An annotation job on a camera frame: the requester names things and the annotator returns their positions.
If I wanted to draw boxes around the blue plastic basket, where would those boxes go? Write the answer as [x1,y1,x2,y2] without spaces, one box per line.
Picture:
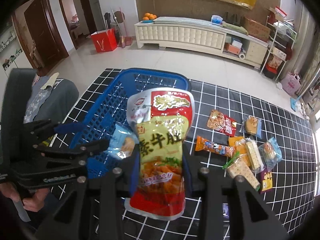
[68,68,192,176]

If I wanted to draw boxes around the black white grid tablecloth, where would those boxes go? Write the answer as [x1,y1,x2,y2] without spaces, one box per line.
[48,68,317,240]

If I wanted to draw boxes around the plate of oranges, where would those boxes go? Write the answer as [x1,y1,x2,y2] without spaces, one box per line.
[142,12,157,23]

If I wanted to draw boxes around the grey queen print cushion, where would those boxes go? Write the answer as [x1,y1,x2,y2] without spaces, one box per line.
[23,72,79,124]

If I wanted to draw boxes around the green-end cracker pack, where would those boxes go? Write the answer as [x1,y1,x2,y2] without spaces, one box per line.
[222,152,260,191]

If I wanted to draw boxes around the cardboard box on cabinet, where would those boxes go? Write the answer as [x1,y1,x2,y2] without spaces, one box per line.
[244,18,271,42]

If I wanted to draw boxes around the red paper bag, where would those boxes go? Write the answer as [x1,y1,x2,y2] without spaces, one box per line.
[90,28,118,53]

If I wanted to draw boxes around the red yellow tofu snack bag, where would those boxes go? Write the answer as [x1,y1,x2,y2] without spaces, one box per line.
[125,87,195,221]

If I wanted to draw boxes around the red pizza snack bag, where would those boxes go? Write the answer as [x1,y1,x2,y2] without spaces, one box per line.
[207,109,237,137]

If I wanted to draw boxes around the orange sausage stick pack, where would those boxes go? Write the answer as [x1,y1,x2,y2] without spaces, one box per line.
[195,136,235,158]

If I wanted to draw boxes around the person's left hand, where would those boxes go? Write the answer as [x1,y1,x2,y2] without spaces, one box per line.
[0,182,51,213]

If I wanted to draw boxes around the white metal shelf rack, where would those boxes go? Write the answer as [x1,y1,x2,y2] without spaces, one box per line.
[260,12,297,81]

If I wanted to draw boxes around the purple yellow chips bag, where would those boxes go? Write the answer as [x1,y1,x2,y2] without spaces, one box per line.
[260,170,273,193]

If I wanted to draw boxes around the light blue bread pack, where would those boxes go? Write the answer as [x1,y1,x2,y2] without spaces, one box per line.
[258,137,283,172]

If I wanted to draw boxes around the pink gift bag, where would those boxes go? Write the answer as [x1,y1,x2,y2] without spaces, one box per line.
[280,72,301,96]

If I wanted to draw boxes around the orange snack pouch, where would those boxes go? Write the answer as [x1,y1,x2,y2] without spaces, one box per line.
[228,137,251,167]

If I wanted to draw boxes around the clear soda cracker pack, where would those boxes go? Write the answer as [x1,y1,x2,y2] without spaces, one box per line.
[245,138,264,173]

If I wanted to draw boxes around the white TV cabinet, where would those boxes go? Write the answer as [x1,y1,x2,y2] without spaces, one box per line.
[135,17,268,69]

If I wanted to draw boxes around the blue cartoon bread pack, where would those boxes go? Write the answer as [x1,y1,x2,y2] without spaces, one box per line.
[240,115,262,139]

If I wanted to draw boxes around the light blue pastry pack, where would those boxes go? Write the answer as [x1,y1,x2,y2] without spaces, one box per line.
[106,123,139,160]

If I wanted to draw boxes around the blue tissue box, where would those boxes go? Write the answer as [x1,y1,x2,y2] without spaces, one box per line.
[211,15,223,25]

